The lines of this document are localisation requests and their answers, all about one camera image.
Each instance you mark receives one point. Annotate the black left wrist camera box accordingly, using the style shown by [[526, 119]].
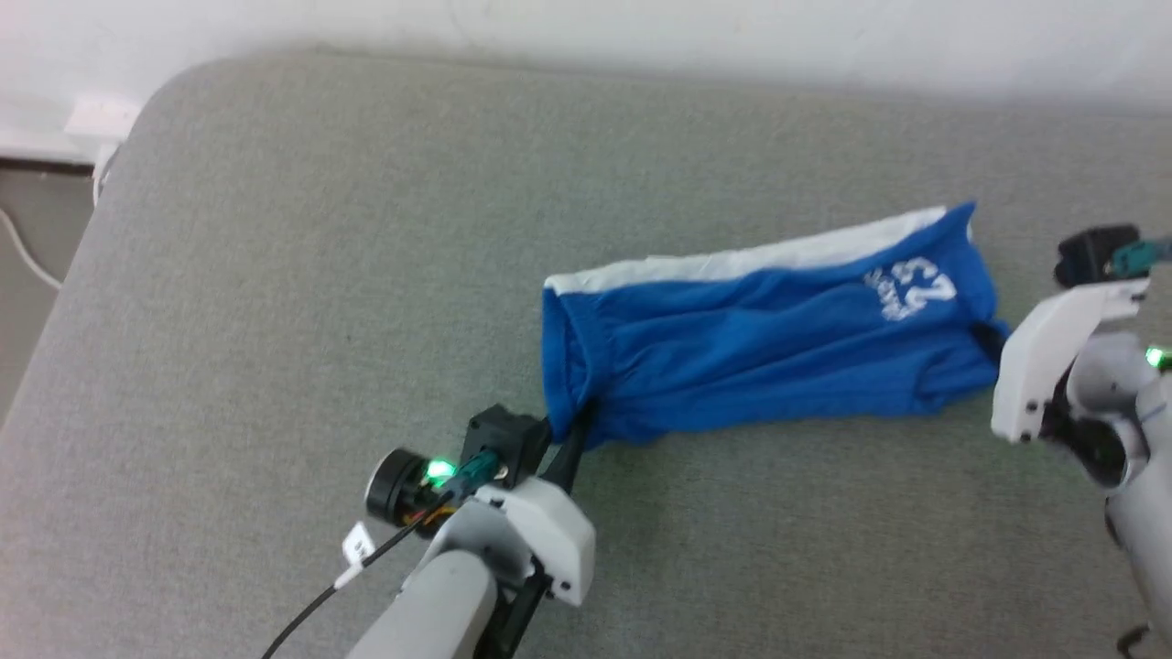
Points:
[[504, 439]]

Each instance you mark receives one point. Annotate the dark wall baseboard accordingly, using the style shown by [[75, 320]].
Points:
[[46, 167]]

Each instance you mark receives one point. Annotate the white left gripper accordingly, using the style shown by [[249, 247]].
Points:
[[549, 540]]

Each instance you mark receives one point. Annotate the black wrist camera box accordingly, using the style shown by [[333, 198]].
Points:
[[504, 439], [1090, 256]]

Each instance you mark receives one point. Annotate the blue shorts with white stripe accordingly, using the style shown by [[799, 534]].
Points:
[[751, 357]]

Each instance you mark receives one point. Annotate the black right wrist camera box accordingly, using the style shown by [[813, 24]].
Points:
[[1090, 256]]

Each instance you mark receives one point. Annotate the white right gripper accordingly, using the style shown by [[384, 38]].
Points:
[[1044, 357]]

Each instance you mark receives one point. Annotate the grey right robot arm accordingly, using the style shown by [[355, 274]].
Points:
[[1135, 430]]

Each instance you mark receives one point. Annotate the white wall socket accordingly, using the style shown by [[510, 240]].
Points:
[[101, 117]]

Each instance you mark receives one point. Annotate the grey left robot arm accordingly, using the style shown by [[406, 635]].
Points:
[[439, 604]]

